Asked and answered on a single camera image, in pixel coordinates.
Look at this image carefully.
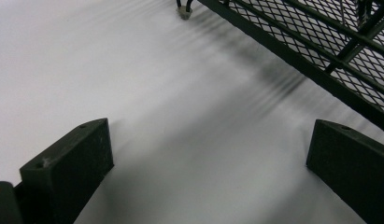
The black metal mesh rack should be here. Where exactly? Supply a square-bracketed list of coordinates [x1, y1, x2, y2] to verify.
[176, 0, 384, 134]

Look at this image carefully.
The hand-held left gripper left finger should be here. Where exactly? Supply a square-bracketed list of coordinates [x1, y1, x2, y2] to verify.
[13, 118, 115, 224]

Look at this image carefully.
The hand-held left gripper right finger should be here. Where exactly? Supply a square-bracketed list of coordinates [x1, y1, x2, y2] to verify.
[306, 119, 384, 224]

